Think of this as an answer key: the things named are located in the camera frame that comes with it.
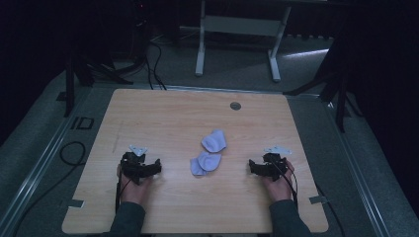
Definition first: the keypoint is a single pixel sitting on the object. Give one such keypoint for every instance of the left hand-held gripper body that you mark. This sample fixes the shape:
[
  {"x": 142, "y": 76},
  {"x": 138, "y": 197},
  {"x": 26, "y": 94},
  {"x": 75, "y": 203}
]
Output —
[{"x": 131, "y": 166}]

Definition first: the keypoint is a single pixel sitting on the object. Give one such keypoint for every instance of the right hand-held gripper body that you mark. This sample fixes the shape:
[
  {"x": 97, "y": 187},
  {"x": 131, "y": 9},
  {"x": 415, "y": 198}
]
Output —
[{"x": 273, "y": 166}]

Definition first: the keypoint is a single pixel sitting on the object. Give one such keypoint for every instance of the person's right hand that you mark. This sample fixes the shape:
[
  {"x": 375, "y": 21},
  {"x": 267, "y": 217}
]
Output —
[{"x": 280, "y": 189}]

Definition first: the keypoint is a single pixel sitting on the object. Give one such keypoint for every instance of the person's left hand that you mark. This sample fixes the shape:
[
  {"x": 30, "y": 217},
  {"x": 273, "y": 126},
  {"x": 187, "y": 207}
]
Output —
[{"x": 135, "y": 191}]

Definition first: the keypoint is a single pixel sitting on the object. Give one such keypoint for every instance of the grey table grommet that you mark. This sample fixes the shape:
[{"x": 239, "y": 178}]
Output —
[{"x": 235, "y": 106}]

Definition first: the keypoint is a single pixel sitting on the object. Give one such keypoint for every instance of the black tape floor marks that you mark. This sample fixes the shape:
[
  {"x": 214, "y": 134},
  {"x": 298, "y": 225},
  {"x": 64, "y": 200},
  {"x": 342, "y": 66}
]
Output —
[{"x": 82, "y": 123}]

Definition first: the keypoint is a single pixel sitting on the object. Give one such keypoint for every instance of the black tripod stand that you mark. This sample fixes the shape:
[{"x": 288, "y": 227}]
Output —
[
  {"x": 70, "y": 85},
  {"x": 341, "y": 98}
]

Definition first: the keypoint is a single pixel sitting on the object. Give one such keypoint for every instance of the metal floor rail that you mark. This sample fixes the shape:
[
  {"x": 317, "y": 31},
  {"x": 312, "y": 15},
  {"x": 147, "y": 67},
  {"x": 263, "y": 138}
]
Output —
[
  {"x": 355, "y": 171},
  {"x": 39, "y": 164}
]

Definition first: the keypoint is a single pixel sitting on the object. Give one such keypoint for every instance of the white desk frame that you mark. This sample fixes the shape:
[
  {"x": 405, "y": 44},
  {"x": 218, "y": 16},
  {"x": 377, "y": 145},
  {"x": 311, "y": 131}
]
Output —
[{"x": 240, "y": 26}]

